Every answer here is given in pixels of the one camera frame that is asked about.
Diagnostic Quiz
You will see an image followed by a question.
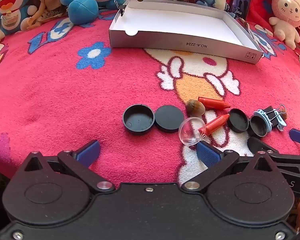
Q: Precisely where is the round blue mouse plush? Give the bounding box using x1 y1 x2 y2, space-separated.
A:
60 0 140 25

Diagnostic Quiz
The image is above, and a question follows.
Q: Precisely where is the clear plastic dome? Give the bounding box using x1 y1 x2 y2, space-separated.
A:
179 117 208 146

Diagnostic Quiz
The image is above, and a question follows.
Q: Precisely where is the white charging cable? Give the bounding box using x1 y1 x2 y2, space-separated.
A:
236 17 259 43

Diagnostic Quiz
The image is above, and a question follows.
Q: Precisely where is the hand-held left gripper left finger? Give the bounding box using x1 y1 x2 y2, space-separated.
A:
22 140 115 193

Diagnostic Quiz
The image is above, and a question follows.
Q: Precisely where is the light blue hair clip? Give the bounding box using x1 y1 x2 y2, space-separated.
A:
274 116 288 132

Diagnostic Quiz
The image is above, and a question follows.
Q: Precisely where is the red crayon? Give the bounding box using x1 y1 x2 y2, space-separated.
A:
198 96 232 110
198 114 230 136

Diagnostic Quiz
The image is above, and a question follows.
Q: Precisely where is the small black binder clip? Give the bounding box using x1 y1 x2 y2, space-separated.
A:
114 0 130 17

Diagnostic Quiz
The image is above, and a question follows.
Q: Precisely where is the red cartoon printed blanket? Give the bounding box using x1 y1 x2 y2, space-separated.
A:
0 5 300 188

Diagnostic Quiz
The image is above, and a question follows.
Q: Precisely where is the light blue toothed ring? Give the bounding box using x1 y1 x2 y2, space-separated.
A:
254 109 272 133

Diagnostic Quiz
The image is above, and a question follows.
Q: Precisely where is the hollow black round cap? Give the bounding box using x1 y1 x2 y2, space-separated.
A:
122 104 155 133

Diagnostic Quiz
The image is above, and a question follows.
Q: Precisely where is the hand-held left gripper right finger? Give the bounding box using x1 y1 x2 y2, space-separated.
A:
181 140 278 193

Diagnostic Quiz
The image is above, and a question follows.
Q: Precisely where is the large black binder clip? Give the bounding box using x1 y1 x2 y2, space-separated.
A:
262 104 287 124

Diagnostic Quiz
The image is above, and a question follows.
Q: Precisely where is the blue robot cat plush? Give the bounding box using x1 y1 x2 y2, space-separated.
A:
0 0 38 49

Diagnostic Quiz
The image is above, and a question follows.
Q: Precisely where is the black smartphone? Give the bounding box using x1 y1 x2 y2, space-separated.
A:
227 0 254 21

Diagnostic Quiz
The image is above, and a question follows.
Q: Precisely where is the brown acorn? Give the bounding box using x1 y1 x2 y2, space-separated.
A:
185 99 206 117

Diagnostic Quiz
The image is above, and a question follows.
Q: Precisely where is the white cardboard box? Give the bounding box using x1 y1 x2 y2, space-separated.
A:
108 0 265 63

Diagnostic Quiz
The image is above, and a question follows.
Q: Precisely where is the pink bunny plush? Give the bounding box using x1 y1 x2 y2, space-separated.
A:
269 0 300 50

